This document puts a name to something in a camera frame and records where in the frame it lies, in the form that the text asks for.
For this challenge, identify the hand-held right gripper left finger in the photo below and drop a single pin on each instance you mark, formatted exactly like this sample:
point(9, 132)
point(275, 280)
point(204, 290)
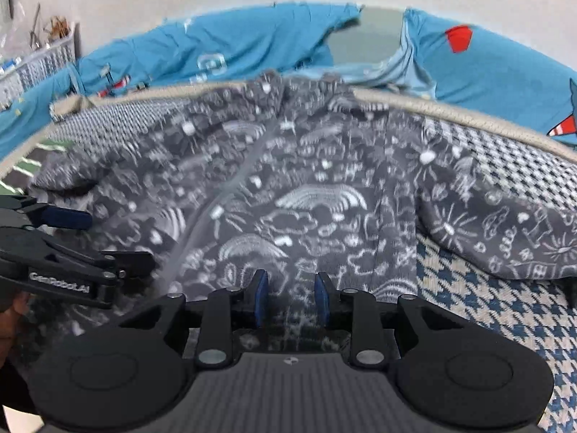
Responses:
point(260, 298)

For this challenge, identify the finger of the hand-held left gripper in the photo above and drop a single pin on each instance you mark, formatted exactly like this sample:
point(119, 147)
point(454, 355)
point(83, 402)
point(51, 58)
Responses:
point(130, 265)
point(70, 218)

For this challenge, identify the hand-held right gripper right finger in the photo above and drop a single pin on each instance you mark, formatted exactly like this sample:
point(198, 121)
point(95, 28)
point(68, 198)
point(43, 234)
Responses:
point(321, 300)

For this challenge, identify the grey doodle print fleece garment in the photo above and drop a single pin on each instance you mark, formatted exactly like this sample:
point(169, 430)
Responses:
point(315, 180)

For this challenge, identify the person's left hand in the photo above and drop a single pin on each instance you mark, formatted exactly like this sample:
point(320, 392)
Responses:
point(16, 313)

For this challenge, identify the green striped folded garment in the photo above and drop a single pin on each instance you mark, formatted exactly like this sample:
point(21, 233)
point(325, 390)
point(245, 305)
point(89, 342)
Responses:
point(52, 158)

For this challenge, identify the white plastic basket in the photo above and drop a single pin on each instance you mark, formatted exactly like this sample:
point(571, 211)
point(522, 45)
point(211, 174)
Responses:
point(40, 65)

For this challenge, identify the grey cushion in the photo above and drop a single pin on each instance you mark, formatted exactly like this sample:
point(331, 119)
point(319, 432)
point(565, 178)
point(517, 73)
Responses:
point(365, 36)

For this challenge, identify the blue airplane print bed cover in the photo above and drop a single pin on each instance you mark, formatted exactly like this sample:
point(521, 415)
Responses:
point(496, 67)

